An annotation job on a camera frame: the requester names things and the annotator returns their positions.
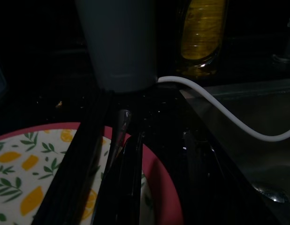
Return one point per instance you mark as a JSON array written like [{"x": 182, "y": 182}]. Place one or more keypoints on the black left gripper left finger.
[{"x": 72, "y": 168}]

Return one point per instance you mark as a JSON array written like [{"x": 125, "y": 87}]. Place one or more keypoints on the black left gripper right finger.
[{"x": 217, "y": 194}]

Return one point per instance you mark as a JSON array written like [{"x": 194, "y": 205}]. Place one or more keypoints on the lemon print plate red rim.
[{"x": 23, "y": 164}]

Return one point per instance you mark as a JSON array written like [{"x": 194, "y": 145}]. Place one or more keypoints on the stainless steel sink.
[{"x": 264, "y": 159}]

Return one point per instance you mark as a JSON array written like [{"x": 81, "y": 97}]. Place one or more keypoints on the black utensil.
[{"x": 129, "y": 182}]

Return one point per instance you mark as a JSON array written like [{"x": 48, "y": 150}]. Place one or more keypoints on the silver metal spoon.
[{"x": 121, "y": 131}]

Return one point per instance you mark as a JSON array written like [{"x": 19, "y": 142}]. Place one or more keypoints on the grey jug red round label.
[{"x": 119, "y": 47}]

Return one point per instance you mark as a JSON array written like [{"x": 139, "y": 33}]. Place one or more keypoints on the yellow liquid bottle green cap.
[{"x": 201, "y": 35}]

